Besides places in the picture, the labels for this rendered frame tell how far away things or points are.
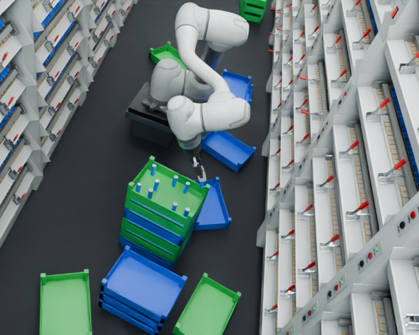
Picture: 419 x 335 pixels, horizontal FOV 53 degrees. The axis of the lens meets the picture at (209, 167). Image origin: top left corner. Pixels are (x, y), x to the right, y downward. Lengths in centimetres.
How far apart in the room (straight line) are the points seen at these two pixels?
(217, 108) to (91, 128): 133
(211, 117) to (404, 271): 77
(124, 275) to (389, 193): 117
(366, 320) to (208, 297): 105
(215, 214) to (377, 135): 122
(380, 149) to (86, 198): 153
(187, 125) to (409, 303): 87
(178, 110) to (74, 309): 103
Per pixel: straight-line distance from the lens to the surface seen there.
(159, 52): 336
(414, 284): 110
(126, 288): 190
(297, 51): 282
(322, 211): 163
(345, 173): 152
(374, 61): 156
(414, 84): 133
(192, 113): 148
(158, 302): 189
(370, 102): 154
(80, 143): 258
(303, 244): 175
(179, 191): 190
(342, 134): 167
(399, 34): 152
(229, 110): 146
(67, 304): 204
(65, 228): 223
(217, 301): 213
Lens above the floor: 188
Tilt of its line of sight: 47 degrees down
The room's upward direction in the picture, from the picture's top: 21 degrees clockwise
